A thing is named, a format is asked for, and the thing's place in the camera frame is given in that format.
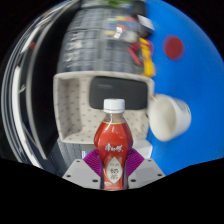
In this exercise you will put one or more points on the red drink bottle white cap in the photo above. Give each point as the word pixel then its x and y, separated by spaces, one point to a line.
pixel 113 140

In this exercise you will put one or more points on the black box with white label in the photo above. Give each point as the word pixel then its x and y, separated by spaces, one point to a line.
pixel 146 25

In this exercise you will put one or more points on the beige dotted fabric bin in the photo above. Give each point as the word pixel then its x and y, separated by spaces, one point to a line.
pixel 71 110

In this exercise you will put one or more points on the grey pegboard panel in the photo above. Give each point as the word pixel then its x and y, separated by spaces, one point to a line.
pixel 66 156

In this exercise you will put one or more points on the dark grey flat box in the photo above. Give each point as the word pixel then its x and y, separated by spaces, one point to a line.
pixel 85 154

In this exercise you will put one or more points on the white cup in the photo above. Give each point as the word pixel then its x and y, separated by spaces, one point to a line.
pixel 168 118

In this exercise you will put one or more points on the black zip case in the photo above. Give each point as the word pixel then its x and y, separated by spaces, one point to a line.
pixel 118 91

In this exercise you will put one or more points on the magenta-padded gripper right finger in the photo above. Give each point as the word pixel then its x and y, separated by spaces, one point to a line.
pixel 147 172

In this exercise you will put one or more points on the flat round red coaster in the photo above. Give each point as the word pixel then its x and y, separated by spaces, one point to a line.
pixel 173 47

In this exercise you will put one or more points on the grey small-parts drawer cabinet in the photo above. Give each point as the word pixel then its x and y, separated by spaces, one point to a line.
pixel 83 51
pixel 90 20
pixel 121 55

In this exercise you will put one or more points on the clear organiser box coloured parts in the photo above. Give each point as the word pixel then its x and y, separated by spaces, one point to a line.
pixel 121 26

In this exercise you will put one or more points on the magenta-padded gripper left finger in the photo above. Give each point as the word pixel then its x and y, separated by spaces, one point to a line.
pixel 79 173

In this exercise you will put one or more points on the black overhead shelf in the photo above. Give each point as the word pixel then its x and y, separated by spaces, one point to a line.
pixel 40 83

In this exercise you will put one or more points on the yellow multimeter with red leads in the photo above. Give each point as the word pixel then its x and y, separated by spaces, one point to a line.
pixel 146 56

